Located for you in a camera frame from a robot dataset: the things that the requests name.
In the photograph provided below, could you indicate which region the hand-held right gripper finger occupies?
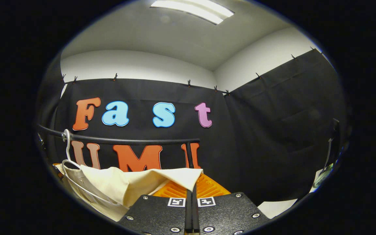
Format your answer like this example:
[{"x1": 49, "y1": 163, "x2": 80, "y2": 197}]
[
  {"x1": 118, "y1": 181, "x2": 193, "y2": 235},
  {"x1": 192, "y1": 173, "x2": 271, "y2": 235}
]

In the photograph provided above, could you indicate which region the cream button shirt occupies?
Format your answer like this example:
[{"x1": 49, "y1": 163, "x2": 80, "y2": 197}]
[{"x1": 55, "y1": 164, "x2": 204, "y2": 222}]

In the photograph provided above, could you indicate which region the white shirt hanger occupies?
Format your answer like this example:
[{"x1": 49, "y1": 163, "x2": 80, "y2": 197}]
[{"x1": 61, "y1": 129, "x2": 123, "y2": 207}]

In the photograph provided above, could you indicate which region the row of black clips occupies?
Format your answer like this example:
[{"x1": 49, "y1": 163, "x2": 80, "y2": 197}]
[{"x1": 61, "y1": 46, "x2": 316, "y2": 96}]

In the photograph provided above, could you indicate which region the black backdrop cloth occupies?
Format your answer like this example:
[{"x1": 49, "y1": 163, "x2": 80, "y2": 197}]
[{"x1": 35, "y1": 49, "x2": 350, "y2": 208}]

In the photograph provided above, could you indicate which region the white side table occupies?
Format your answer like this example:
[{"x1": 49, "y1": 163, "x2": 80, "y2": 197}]
[{"x1": 308, "y1": 168, "x2": 335, "y2": 194}]

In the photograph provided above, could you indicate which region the round glass dish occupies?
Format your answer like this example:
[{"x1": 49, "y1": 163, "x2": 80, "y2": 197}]
[{"x1": 314, "y1": 164, "x2": 334, "y2": 187}]

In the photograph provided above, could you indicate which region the black upright stand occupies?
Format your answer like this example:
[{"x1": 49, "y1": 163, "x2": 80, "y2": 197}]
[{"x1": 325, "y1": 118, "x2": 340, "y2": 170}]

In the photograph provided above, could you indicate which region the ceiling light panel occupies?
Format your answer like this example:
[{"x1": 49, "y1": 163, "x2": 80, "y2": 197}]
[{"x1": 150, "y1": 0, "x2": 235, "y2": 25}]

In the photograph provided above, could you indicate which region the black clothes rail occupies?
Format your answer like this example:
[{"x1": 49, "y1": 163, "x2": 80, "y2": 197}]
[{"x1": 37, "y1": 125, "x2": 201, "y2": 169}]

